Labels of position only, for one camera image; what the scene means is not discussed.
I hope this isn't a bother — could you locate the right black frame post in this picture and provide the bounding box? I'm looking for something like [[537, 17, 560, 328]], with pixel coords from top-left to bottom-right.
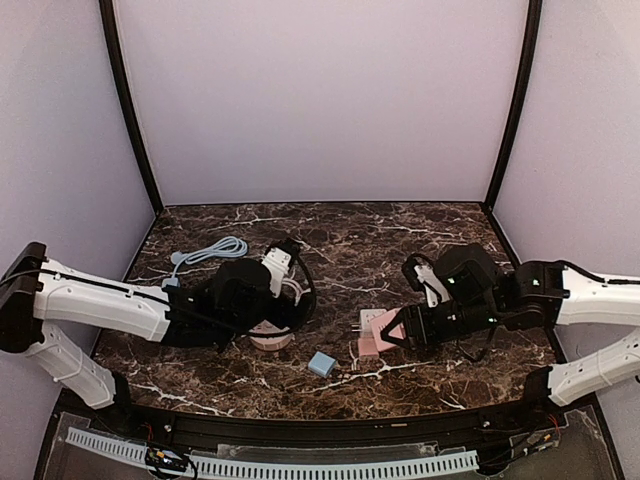
[[483, 0, 543, 216]]

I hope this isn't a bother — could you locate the black front frame rail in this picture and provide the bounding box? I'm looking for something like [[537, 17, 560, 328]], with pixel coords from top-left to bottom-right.
[[56, 389, 565, 450]]

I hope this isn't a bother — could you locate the pink round power socket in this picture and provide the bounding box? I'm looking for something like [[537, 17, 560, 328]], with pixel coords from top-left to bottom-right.
[[250, 321, 294, 352]]

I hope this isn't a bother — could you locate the small pink plug adapter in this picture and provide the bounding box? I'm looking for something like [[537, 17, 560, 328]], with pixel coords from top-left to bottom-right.
[[357, 337, 379, 360]]

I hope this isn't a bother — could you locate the white cube socket adapter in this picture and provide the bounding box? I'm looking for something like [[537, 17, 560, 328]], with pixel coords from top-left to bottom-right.
[[351, 309, 387, 339]]

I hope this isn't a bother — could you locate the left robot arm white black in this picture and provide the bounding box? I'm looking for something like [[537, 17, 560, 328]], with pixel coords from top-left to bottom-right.
[[1, 239, 317, 410]]

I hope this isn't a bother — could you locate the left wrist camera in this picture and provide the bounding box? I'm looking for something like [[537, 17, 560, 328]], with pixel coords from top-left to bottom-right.
[[261, 238, 303, 301]]

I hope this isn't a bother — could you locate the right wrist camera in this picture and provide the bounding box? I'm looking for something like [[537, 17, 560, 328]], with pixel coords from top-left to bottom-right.
[[401, 253, 451, 308]]

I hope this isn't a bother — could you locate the black frame post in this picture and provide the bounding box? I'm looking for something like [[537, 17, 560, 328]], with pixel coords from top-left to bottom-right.
[[483, 0, 543, 216], [98, 0, 164, 216]]

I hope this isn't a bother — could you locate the small blue plug adapter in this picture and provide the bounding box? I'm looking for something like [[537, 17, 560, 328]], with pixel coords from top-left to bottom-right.
[[307, 352, 337, 378]]

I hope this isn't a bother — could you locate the left black frame post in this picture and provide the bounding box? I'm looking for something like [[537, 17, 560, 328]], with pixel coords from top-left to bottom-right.
[[98, 0, 164, 216]]

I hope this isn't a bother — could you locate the blue power strip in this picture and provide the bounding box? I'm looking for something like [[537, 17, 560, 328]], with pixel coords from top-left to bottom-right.
[[161, 277, 181, 294]]

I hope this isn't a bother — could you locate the pink cube socket adapter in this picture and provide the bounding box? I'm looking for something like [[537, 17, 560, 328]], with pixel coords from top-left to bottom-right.
[[369, 308, 406, 352]]

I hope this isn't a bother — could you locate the white slotted cable duct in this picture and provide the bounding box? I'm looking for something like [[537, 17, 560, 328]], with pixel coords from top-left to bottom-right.
[[66, 426, 480, 480]]

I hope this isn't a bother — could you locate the blue coiled power cable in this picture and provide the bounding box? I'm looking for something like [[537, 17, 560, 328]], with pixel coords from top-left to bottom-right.
[[170, 236, 250, 281]]

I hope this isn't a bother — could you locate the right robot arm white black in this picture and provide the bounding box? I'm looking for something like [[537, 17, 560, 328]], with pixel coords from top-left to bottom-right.
[[371, 243, 639, 407]]

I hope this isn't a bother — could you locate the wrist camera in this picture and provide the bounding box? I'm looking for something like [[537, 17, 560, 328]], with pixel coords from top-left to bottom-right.
[[261, 238, 303, 301], [401, 253, 451, 308]]

